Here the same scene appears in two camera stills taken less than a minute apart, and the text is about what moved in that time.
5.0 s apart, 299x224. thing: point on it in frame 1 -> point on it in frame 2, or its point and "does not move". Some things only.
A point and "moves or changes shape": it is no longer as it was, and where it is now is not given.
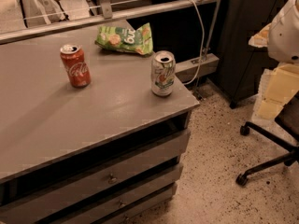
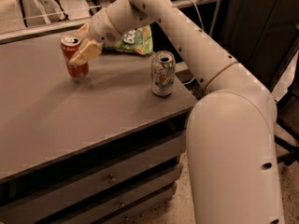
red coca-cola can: (72, 56) moves or changes shape
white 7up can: (163, 73) does not move
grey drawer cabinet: (89, 155) does not move
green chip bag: (138, 41) does not move
